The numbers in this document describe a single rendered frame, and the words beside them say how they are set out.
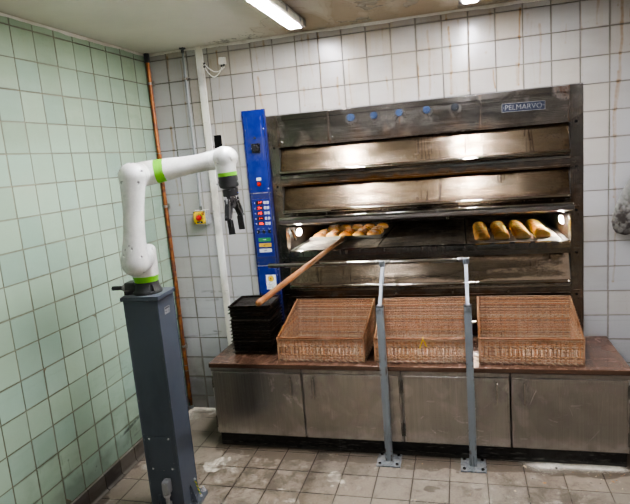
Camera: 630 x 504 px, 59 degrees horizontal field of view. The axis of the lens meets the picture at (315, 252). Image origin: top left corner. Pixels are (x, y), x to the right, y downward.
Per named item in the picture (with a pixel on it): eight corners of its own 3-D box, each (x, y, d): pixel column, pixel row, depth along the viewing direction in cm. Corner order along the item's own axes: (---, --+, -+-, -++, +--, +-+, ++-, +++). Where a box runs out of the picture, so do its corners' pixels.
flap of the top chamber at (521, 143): (281, 176, 372) (281, 147, 375) (569, 154, 326) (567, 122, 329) (279, 174, 368) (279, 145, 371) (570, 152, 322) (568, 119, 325)
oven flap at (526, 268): (292, 289, 385) (292, 260, 388) (570, 283, 339) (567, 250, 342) (290, 288, 381) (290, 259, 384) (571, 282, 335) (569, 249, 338)
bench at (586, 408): (248, 409, 412) (240, 335, 403) (605, 423, 350) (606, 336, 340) (217, 448, 359) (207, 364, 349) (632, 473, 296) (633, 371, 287)
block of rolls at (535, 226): (472, 228, 421) (471, 220, 420) (539, 225, 409) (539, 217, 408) (474, 241, 363) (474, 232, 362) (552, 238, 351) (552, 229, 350)
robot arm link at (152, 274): (128, 285, 272) (123, 247, 268) (136, 279, 287) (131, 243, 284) (155, 283, 272) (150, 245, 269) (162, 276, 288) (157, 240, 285)
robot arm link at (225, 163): (209, 147, 255) (233, 144, 255) (212, 147, 267) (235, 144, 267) (214, 178, 257) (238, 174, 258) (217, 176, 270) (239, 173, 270)
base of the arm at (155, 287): (106, 297, 278) (105, 285, 277) (122, 289, 293) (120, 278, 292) (154, 295, 273) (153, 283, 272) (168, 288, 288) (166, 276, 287)
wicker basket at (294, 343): (299, 335, 390) (296, 297, 385) (379, 336, 374) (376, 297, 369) (276, 361, 344) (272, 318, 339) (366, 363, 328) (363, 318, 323)
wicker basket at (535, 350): (477, 336, 359) (475, 295, 354) (571, 337, 343) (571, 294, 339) (477, 364, 313) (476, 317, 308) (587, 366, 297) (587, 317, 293)
